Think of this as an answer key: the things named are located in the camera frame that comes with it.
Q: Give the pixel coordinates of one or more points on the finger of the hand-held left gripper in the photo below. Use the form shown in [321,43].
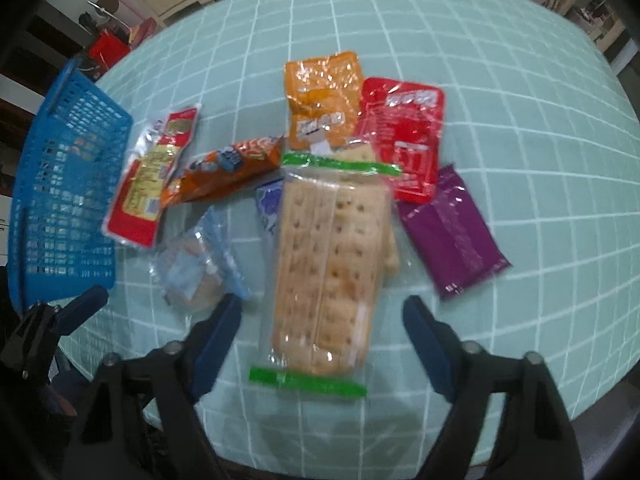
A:
[82,306]

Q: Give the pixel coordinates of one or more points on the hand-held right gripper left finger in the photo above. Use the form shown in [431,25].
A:
[220,340]

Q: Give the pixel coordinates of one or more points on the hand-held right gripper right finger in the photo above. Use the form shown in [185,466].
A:
[425,340]

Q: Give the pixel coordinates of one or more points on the clear bun packet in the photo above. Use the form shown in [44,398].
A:
[195,265]

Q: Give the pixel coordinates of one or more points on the purple snack packet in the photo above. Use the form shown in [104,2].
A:
[450,235]

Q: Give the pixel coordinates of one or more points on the blue plastic basket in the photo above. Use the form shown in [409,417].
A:
[70,185]

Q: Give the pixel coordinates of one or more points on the cracker packet green ends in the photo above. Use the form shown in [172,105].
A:
[325,260]

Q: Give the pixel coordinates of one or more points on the red and yellow snack packet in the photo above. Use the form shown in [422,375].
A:
[145,185]

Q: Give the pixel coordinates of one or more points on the blue and white snack packet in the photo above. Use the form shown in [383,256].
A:
[267,205]

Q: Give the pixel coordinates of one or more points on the orange snack packet blue print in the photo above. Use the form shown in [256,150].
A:
[225,165]

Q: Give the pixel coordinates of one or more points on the plain orange snack packet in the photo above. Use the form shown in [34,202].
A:
[320,100]

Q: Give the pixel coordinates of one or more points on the red bag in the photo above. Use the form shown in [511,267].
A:
[105,50]

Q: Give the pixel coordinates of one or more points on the green checked tablecloth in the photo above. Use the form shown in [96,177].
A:
[500,60]

